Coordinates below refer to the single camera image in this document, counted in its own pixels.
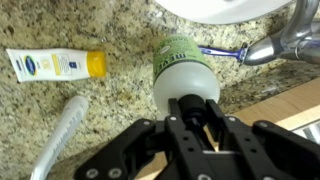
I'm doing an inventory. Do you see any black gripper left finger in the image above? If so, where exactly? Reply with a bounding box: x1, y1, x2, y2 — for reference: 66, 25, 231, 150
164, 99, 207, 180

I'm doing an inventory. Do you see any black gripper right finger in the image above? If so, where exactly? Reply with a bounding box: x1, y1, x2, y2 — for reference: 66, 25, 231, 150
206, 100, 282, 180

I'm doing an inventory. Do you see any wood framed mirror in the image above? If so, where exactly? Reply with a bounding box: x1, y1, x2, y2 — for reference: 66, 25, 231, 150
134, 77, 320, 180

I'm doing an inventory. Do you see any tall white lotion tube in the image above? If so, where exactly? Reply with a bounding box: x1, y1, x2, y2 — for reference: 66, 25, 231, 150
30, 96, 89, 180

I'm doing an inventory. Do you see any green pump soap bottle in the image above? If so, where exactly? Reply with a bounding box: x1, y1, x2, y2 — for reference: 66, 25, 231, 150
153, 35, 220, 120

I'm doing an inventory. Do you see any yellow cap sunscreen tube lying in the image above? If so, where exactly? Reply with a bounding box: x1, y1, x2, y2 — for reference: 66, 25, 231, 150
6, 48, 106, 82

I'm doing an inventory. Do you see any white oval sink basin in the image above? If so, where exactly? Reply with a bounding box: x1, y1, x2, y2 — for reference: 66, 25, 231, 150
155, 0, 292, 25

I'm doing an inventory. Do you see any blue razor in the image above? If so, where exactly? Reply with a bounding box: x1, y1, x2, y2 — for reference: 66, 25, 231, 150
198, 43, 248, 61

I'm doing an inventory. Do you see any chrome faucet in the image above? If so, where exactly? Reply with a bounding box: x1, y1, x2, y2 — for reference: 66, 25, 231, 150
241, 0, 320, 66

